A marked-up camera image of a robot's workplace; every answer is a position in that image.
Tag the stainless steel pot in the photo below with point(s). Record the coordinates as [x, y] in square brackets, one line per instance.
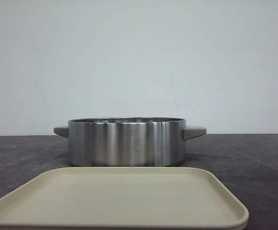
[128, 141]

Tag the cream rectangular tray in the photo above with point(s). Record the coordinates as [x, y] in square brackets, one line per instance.
[123, 198]

